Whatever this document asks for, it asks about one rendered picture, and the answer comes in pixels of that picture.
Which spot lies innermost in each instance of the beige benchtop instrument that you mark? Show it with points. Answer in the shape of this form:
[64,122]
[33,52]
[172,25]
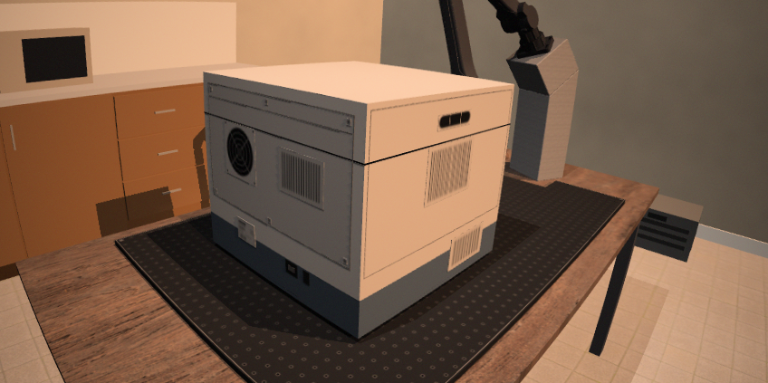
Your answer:
[358,188]

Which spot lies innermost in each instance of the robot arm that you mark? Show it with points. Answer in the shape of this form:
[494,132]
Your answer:
[523,17]

